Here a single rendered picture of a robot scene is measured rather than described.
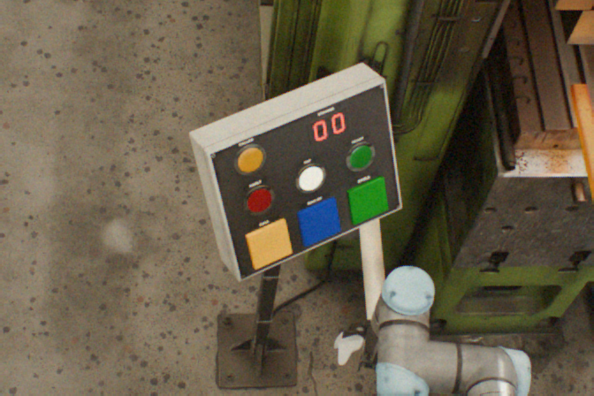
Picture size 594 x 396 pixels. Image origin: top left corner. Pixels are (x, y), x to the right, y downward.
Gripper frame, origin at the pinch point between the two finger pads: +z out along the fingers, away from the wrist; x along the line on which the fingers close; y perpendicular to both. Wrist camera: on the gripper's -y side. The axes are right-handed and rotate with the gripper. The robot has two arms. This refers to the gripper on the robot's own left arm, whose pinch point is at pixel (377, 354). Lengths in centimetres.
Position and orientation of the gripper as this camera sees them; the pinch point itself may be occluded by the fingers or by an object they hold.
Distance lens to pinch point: 196.9
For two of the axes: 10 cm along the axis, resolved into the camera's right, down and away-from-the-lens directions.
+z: -0.8, 4.8, 8.7
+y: -2.1, 8.5, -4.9
